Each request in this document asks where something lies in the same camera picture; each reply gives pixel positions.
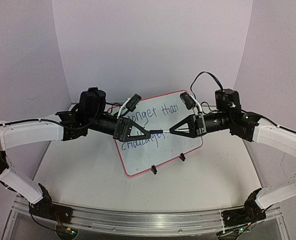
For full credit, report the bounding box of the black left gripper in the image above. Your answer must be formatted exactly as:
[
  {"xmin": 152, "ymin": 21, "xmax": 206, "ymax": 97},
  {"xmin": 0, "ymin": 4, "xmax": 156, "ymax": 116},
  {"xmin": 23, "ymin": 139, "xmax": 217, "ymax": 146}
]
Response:
[{"xmin": 86, "ymin": 112, "xmax": 152, "ymax": 142}]

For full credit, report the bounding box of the black marker cap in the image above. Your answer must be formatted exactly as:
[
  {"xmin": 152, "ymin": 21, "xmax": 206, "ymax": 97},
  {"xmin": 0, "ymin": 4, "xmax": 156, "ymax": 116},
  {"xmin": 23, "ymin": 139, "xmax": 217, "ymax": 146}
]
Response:
[{"xmin": 149, "ymin": 129, "xmax": 164, "ymax": 134}]

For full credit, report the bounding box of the pink framed whiteboard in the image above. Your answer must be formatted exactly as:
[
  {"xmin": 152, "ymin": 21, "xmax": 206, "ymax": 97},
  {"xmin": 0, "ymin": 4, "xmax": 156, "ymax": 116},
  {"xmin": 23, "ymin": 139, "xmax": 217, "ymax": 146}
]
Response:
[{"xmin": 115, "ymin": 90, "xmax": 204, "ymax": 177}]

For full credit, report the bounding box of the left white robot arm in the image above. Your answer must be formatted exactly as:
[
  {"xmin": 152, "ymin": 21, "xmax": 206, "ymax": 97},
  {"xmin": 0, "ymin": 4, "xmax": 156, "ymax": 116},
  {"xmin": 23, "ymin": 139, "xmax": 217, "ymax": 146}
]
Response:
[{"xmin": 0, "ymin": 87, "xmax": 152, "ymax": 219}]

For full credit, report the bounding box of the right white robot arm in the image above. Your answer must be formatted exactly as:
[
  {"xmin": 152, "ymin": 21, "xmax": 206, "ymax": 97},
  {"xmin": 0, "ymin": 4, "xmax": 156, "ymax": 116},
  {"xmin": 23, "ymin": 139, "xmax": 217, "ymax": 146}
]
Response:
[{"xmin": 169, "ymin": 89, "xmax": 296, "ymax": 227}]

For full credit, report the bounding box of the right black board clip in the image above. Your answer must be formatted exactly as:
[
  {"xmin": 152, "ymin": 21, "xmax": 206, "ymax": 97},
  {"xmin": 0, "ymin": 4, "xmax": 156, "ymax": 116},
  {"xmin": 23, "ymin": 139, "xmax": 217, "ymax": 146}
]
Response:
[{"xmin": 179, "ymin": 153, "xmax": 186, "ymax": 162}]

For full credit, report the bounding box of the black board clip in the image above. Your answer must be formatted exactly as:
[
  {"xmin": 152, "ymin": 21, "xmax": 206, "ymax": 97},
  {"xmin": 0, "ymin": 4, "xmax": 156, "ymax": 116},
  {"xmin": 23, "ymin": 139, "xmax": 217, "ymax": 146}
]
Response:
[
  {"xmin": 151, "ymin": 165, "xmax": 158, "ymax": 175},
  {"xmin": 179, "ymin": 153, "xmax": 186, "ymax": 162}
]

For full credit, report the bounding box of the left black board clip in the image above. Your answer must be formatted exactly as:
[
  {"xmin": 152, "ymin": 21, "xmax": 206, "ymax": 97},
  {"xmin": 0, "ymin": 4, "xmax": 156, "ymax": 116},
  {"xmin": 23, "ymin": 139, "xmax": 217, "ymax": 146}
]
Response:
[{"xmin": 151, "ymin": 165, "xmax": 158, "ymax": 175}]

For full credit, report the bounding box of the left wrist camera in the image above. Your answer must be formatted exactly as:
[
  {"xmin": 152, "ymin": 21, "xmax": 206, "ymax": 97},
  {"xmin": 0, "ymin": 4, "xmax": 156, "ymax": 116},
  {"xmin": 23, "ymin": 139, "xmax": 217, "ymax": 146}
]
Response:
[{"xmin": 117, "ymin": 93, "xmax": 142, "ymax": 119}]

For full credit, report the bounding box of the right camera black cable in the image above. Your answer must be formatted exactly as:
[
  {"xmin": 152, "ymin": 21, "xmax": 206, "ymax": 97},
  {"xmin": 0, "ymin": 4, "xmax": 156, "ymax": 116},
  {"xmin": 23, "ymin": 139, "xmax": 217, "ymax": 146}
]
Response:
[{"xmin": 189, "ymin": 71, "xmax": 224, "ymax": 101}]

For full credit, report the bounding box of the aluminium front rail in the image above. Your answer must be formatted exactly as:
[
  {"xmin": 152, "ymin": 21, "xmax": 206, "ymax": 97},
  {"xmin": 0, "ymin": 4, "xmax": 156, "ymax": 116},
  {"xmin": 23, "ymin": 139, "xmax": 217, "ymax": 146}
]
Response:
[{"xmin": 2, "ymin": 198, "xmax": 290, "ymax": 240}]

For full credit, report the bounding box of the right base black cable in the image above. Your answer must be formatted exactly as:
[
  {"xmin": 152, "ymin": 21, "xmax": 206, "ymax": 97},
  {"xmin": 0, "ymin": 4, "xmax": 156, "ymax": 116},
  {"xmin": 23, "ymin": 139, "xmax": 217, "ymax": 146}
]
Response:
[{"xmin": 219, "ymin": 209, "xmax": 259, "ymax": 236}]

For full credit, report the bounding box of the base black cable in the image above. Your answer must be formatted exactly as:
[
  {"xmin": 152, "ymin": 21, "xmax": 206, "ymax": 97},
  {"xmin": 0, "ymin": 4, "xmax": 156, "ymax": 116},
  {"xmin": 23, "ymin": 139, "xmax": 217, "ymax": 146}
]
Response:
[
  {"xmin": 25, "ymin": 199, "xmax": 75, "ymax": 236},
  {"xmin": 219, "ymin": 209, "xmax": 259, "ymax": 236}
]

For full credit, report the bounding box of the left base black cable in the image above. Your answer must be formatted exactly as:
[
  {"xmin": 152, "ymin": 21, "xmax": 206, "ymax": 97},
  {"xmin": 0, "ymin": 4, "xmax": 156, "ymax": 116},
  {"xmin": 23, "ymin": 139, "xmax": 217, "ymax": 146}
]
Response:
[{"xmin": 25, "ymin": 199, "xmax": 75, "ymax": 236}]

